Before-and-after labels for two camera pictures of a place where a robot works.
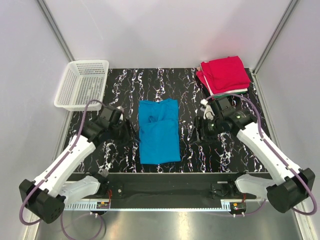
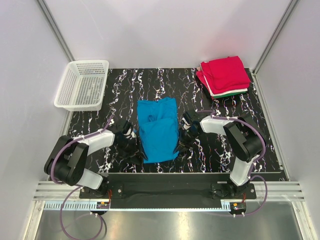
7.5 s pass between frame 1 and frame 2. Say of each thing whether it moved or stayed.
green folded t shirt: stayed
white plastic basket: stayed
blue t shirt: stayed
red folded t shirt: stayed
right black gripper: moved
